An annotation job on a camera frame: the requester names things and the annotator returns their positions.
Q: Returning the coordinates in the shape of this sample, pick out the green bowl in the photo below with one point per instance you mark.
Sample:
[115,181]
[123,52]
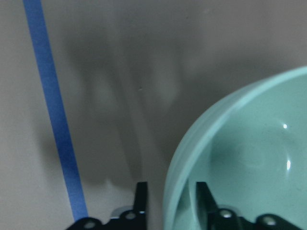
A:
[251,149]

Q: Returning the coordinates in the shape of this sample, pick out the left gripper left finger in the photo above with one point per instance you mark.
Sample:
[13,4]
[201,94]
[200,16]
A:
[132,217]

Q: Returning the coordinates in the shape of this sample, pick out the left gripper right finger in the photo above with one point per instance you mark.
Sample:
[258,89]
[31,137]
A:
[210,215]

